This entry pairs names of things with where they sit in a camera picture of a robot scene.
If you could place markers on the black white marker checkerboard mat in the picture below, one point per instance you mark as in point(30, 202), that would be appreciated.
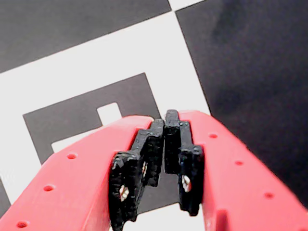
point(120, 60)

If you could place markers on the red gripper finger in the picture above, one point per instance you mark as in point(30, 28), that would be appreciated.
point(228, 180)
point(72, 187)

